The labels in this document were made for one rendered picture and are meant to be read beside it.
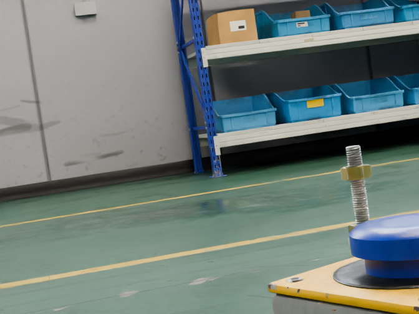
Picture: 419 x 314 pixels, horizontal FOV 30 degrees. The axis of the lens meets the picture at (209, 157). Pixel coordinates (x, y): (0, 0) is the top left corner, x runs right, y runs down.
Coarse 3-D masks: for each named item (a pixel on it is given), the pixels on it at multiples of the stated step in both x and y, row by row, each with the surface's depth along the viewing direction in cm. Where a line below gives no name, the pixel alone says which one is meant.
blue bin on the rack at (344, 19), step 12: (372, 0) 527; (324, 12) 519; (336, 12) 497; (348, 12) 491; (360, 12) 492; (372, 12) 495; (384, 12) 496; (336, 24) 503; (348, 24) 492; (360, 24) 494; (372, 24) 496
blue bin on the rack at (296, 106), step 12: (276, 96) 499; (288, 96) 534; (300, 96) 536; (312, 96) 537; (324, 96) 488; (336, 96) 490; (276, 108) 507; (288, 108) 485; (300, 108) 486; (312, 108) 488; (324, 108) 490; (336, 108) 492; (276, 120) 511; (288, 120) 489; (300, 120) 487
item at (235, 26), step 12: (228, 12) 479; (240, 12) 480; (252, 12) 482; (216, 24) 480; (228, 24) 479; (240, 24) 480; (252, 24) 482; (216, 36) 484; (228, 36) 479; (240, 36) 481; (252, 36) 482
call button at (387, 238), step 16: (368, 224) 26; (384, 224) 25; (400, 224) 25; (416, 224) 25; (352, 240) 25; (368, 240) 24; (384, 240) 24; (400, 240) 24; (416, 240) 24; (368, 256) 24; (384, 256) 24; (400, 256) 24; (416, 256) 24; (368, 272) 25; (384, 272) 24; (400, 272) 24; (416, 272) 24
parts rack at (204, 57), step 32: (192, 0) 468; (320, 32) 486; (352, 32) 490; (384, 32) 495; (416, 32) 500; (192, 64) 527; (192, 96) 525; (192, 128) 528; (256, 128) 478; (288, 128) 482; (320, 128) 487
